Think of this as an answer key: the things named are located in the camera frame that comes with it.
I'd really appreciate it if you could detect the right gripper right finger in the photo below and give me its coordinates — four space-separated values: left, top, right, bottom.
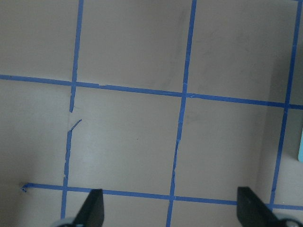
237 187 280 227

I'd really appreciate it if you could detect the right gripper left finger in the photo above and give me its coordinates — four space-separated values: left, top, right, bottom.
72 189 105 227

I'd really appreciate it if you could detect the turquoise plastic bin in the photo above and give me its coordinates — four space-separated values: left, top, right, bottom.
297 130 303 163

